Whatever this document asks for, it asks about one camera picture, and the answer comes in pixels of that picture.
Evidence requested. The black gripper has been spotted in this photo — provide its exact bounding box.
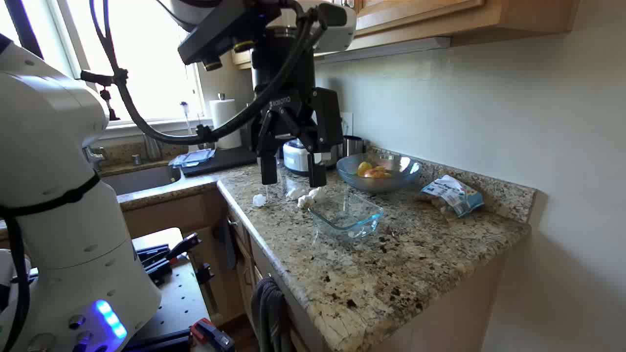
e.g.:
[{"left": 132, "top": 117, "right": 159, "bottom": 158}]
[{"left": 251, "top": 25, "right": 347, "bottom": 190}]

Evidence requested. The glass bowl with fruit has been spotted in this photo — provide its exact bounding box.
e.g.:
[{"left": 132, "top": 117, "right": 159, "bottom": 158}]
[{"left": 335, "top": 150, "right": 427, "bottom": 195}]

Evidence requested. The tall clear drinking glass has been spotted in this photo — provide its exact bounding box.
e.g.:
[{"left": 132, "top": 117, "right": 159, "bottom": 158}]
[{"left": 276, "top": 162, "right": 310, "bottom": 199}]

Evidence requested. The black ribbed drying mat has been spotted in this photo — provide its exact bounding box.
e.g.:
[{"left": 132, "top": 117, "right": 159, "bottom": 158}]
[{"left": 179, "top": 145, "right": 261, "bottom": 180}]

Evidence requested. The white paper towel roll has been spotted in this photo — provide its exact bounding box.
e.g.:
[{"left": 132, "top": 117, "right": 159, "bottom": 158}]
[{"left": 210, "top": 94, "right": 245, "bottom": 152}]

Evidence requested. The red orange apple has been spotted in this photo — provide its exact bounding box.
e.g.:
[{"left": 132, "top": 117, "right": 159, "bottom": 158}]
[{"left": 362, "top": 164, "right": 396, "bottom": 186}]

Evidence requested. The square glass container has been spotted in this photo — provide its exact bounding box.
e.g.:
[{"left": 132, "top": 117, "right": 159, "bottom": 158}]
[{"left": 304, "top": 184, "right": 388, "bottom": 244}]

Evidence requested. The blue cloth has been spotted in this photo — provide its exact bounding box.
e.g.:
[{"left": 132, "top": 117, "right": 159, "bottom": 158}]
[{"left": 169, "top": 147, "right": 220, "bottom": 174}]

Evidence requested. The thin clear dispenser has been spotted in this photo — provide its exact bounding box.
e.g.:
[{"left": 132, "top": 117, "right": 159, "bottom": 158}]
[{"left": 179, "top": 100, "right": 198, "bottom": 152}]

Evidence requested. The silver faucet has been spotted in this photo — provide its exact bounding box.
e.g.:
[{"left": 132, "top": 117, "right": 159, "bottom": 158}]
[{"left": 137, "top": 133, "right": 165, "bottom": 162}]

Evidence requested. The wooden lower cabinet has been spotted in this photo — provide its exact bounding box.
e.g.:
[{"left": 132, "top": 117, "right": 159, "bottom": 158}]
[{"left": 120, "top": 186, "right": 517, "bottom": 352}]

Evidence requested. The wooden cabinet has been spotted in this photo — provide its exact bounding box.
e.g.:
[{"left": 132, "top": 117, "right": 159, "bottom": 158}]
[
  {"left": 120, "top": 186, "right": 517, "bottom": 352},
  {"left": 231, "top": 0, "right": 580, "bottom": 70}
]

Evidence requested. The kitchen sink basin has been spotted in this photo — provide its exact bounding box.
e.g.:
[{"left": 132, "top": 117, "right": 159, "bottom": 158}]
[{"left": 102, "top": 164, "right": 182, "bottom": 195}]

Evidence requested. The white blue potato bag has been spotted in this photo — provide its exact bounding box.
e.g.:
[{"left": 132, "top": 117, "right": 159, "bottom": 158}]
[{"left": 419, "top": 172, "right": 490, "bottom": 219}]

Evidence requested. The grey hanging towel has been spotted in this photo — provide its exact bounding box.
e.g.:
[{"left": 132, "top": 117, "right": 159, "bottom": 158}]
[{"left": 251, "top": 276, "right": 298, "bottom": 352}]

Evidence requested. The black clamp tool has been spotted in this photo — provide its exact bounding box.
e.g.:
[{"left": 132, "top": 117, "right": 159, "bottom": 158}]
[{"left": 136, "top": 233, "right": 204, "bottom": 285}]

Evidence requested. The wooden upper cabinet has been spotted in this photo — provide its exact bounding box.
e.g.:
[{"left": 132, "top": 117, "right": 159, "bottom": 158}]
[{"left": 231, "top": 0, "right": 580, "bottom": 70}]

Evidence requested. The black perforated robot table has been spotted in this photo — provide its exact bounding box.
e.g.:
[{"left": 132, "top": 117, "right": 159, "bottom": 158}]
[{"left": 130, "top": 225, "right": 227, "bottom": 352}]

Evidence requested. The red blue clamp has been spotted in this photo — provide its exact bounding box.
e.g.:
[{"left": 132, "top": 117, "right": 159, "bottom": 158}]
[{"left": 188, "top": 317, "right": 237, "bottom": 352}]

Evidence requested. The white wall outlet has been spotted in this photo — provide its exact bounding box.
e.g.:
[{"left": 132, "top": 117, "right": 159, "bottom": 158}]
[{"left": 339, "top": 111, "right": 357, "bottom": 137}]

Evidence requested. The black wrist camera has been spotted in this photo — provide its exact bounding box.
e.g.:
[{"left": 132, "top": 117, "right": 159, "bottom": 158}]
[{"left": 177, "top": 0, "right": 284, "bottom": 74}]

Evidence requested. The bright window white frame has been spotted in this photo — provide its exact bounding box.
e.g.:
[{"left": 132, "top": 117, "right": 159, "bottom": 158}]
[{"left": 0, "top": 0, "right": 214, "bottom": 129}]

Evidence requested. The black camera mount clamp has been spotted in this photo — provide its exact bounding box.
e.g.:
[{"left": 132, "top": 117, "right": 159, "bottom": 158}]
[{"left": 79, "top": 66, "right": 132, "bottom": 123}]

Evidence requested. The black cable with strap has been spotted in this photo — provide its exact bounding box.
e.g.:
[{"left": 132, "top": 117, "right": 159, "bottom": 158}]
[{"left": 0, "top": 172, "right": 106, "bottom": 352}]

